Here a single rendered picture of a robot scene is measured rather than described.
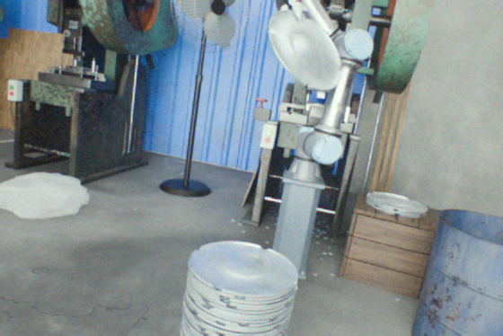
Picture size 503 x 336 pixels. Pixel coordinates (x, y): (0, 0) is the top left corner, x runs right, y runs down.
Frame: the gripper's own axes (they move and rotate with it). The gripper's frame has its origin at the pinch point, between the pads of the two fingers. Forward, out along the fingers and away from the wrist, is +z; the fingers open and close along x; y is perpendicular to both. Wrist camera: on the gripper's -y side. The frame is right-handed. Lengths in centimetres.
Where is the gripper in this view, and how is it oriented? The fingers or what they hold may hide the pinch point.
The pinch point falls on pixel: (295, 17)
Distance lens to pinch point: 125.6
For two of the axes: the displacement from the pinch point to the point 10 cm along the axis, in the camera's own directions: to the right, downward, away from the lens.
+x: -5.3, 5.0, 6.8
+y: 7.8, -0.1, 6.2
